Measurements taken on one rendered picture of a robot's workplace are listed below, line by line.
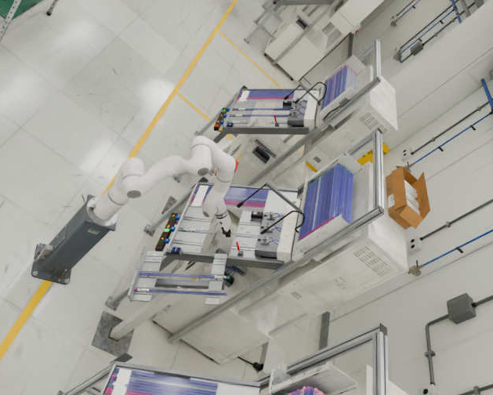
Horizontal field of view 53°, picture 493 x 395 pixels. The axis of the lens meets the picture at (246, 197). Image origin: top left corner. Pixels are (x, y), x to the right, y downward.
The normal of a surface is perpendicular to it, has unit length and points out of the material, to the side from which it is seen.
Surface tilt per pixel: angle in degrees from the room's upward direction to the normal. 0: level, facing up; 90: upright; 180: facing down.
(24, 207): 0
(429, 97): 90
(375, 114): 90
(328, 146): 90
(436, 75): 90
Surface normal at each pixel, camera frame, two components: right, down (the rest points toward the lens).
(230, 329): -0.20, 0.62
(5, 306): 0.63, -0.51
